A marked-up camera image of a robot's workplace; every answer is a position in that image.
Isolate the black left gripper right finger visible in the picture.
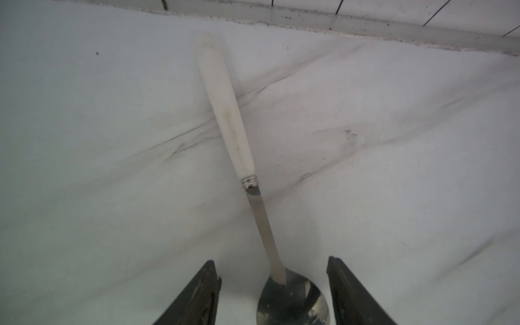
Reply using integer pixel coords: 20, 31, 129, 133
326, 256, 397, 325

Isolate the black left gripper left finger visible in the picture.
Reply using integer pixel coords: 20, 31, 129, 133
153, 260, 222, 325

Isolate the white handled silver spoon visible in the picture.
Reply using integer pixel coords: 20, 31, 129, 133
195, 36, 330, 324

